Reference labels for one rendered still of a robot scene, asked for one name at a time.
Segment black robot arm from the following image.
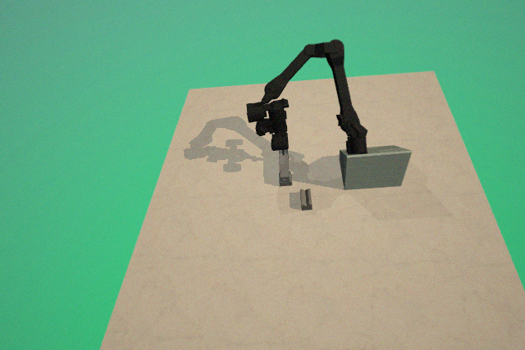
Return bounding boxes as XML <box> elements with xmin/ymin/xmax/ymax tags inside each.
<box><xmin>246</xmin><ymin>39</ymin><xmax>368</xmax><ymax>155</ymax></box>

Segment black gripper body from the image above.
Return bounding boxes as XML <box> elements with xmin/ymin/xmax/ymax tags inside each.
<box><xmin>270</xmin><ymin>110</ymin><xmax>289</xmax><ymax>151</ymax></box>

